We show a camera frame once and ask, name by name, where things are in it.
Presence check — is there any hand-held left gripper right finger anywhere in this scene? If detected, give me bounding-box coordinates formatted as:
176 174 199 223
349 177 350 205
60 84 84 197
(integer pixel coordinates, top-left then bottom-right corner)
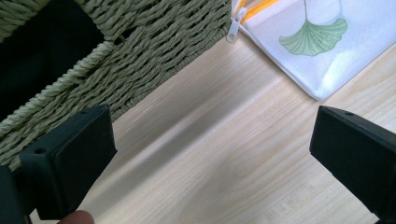
309 105 396 224

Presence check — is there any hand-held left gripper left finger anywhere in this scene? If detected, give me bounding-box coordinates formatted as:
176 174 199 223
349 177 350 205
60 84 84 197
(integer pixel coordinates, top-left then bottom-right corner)
19 104 119 221

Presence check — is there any white leaf-print mesh laundry bag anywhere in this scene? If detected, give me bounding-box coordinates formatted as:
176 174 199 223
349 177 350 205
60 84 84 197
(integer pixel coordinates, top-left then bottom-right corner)
226 0 396 103

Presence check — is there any green woven basket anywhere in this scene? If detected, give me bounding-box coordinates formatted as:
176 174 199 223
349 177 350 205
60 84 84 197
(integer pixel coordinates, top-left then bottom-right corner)
0 0 233 173

